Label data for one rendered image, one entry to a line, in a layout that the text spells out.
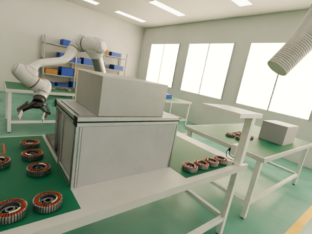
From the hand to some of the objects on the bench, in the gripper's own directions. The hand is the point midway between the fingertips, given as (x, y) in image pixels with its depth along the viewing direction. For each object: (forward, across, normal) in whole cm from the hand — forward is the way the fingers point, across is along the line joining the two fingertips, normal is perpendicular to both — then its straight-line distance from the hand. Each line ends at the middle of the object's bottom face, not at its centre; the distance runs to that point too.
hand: (31, 118), depth 130 cm
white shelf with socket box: (+16, -148, -14) cm, 150 cm away
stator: (+10, 0, -17) cm, 20 cm away
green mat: (-4, -111, -25) cm, 114 cm away
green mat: (+38, +9, -1) cm, 39 cm away
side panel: (+41, -27, +1) cm, 50 cm away
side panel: (+20, -88, -11) cm, 91 cm away
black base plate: (0, -43, -23) cm, 49 cm away
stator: (+25, -6, -9) cm, 27 cm away
